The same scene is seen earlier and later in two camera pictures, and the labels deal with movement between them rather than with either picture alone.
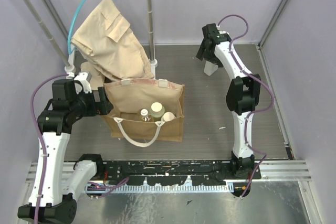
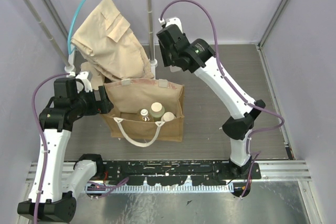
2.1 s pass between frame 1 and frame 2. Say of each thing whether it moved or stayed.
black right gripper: moved
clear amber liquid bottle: stayed
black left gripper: stayed
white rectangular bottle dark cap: moved
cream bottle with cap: stayed
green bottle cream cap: stayed
